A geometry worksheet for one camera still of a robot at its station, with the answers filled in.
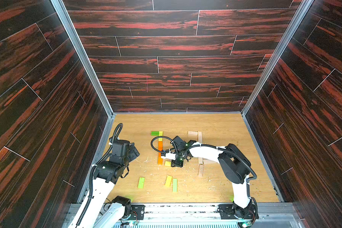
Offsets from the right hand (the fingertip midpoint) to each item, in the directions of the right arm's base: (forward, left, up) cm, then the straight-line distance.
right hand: (175, 159), depth 94 cm
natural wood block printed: (+21, -13, +2) cm, 25 cm away
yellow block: (-4, +5, +2) cm, 7 cm away
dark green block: (+21, +16, +1) cm, 27 cm away
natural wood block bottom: (-8, -16, +1) cm, 18 cm away
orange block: (-3, +10, +3) cm, 10 cm away
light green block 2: (-18, -1, +1) cm, 18 cm away
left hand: (-5, +23, +21) cm, 32 cm away
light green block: (-17, +20, +2) cm, 26 cm away
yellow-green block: (+19, +11, +2) cm, 23 cm away
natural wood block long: (+18, -18, +3) cm, 25 cm away
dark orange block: (+9, +10, +2) cm, 14 cm away
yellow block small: (-15, +4, +2) cm, 15 cm away
